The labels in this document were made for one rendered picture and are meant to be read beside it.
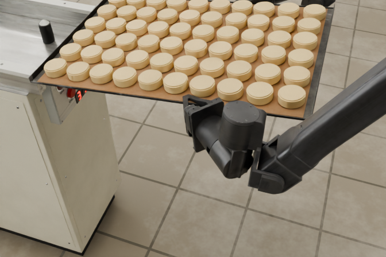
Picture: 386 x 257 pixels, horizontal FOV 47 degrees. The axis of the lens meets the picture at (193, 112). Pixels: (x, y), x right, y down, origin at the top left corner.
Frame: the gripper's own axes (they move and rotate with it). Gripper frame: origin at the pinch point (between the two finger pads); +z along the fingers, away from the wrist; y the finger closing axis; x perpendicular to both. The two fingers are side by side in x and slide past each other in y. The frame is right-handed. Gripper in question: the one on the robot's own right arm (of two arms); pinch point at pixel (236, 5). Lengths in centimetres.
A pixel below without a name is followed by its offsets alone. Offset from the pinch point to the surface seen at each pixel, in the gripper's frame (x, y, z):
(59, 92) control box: -8, -13, 48
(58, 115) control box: -7, -19, 50
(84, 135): -19, -40, 44
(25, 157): -12, -33, 62
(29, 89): -5, -7, 54
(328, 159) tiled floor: -11, -98, -53
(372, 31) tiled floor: -82, -97, -144
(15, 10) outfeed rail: -42, -4, 50
